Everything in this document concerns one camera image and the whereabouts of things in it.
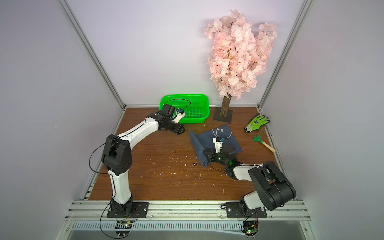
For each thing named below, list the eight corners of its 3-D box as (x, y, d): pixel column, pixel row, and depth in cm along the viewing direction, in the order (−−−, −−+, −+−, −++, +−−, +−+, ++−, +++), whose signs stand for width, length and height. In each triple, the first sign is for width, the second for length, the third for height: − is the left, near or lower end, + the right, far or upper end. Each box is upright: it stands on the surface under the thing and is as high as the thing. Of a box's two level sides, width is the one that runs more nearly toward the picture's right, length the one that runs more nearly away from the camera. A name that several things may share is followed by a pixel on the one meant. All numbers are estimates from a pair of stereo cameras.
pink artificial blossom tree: (200, 121, 114) (200, 26, 63) (215, 100, 128) (226, 10, 78) (234, 137, 104) (269, 39, 53) (247, 112, 119) (283, 18, 68)
